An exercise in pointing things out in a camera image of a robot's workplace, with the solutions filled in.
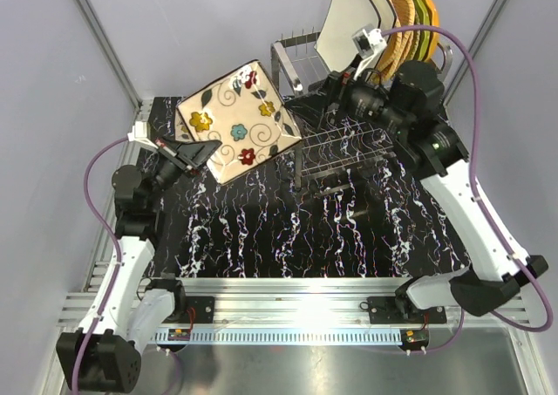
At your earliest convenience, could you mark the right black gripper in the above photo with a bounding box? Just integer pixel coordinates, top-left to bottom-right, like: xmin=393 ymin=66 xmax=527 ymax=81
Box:
xmin=284 ymin=52 xmax=411 ymax=137

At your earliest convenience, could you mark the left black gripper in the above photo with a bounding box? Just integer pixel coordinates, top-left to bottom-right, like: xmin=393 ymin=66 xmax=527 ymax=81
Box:
xmin=144 ymin=135 xmax=220 ymax=208

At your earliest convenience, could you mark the floral square plate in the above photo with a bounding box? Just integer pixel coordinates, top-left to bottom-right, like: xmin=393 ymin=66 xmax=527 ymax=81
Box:
xmin=174 ymin=110 xmax=193 ymax=142
xmin=176 ymin=60 xmax=302 ymax=185

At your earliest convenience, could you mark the white square plate black rim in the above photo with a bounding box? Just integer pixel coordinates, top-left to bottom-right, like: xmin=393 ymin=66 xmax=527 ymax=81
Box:
xmin=316 ymin=0 xmax=380 ymax=72

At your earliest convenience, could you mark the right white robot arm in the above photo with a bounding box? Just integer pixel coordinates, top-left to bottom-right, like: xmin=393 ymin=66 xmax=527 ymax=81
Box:
xmin=285 ymin=60 xmax=548 ymax=323

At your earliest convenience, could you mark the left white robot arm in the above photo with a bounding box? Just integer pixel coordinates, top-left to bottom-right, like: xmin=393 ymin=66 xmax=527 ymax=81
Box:
xmin=56 ymin=138 xmax=221 ymax=394

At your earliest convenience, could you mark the green scalloped plate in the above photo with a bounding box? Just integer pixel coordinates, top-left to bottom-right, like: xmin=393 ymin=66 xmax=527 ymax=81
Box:
xmin=413 ymin=0 xmax=430 ymax=61
xmin=422 ymin=24 xmax=431 ymax=61

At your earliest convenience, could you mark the woven bamboo tray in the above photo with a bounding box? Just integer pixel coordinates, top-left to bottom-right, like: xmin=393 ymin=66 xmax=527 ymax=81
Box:
xmin=392 ymin=0 xmax=416 ymax=64
xmin=377 ymin=0 xmax=403 ymax=81

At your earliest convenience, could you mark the orange scalloped plate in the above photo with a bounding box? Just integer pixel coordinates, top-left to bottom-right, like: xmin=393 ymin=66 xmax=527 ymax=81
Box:
xmin=422 ymin=0 xmax=439 ymax=61

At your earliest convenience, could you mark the steel wire dish rack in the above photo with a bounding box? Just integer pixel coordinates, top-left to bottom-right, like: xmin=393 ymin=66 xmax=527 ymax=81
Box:
xmin=270 ymin=31 xmax=453 ymax=190

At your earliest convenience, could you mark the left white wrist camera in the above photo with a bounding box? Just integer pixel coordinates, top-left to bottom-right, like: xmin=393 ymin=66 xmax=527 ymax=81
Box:
xmin=127 ymin=121 xmax=159 ymax=152

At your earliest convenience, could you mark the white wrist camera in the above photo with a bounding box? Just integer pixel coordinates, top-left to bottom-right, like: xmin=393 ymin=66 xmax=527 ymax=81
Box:
xmin=352 ymin=27 xmax=387 ymax=80
xmin=127 ymin=121 xmax=159 ymax=152

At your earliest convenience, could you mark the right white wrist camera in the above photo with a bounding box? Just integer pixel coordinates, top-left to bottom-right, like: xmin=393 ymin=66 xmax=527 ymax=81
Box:
xmin=352 ymin=27 xmax=387 ymax=80

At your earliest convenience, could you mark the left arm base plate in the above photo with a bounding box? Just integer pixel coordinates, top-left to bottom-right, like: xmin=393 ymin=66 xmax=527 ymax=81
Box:
xmin=174 ymin=296 xmax=215 ymax=324

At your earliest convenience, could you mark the aluminium mounting rail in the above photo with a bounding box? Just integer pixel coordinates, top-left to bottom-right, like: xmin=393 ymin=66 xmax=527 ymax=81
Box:
xmin=57 ymin=276 xmax=531 ymax=328

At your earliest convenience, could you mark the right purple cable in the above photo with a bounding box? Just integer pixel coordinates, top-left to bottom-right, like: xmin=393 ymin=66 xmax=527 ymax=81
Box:
xmin=381 ymin=24 xmax=555 ymax=355

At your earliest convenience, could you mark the slotted cable duct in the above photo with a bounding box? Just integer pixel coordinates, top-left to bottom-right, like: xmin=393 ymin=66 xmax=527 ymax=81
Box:
xmin=150 ymin=328 xmax=402 ymax=346

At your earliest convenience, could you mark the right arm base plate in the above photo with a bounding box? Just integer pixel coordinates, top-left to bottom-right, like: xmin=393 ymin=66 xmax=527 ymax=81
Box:
xmin=359 ymin=296 xmax=447 ymax=325

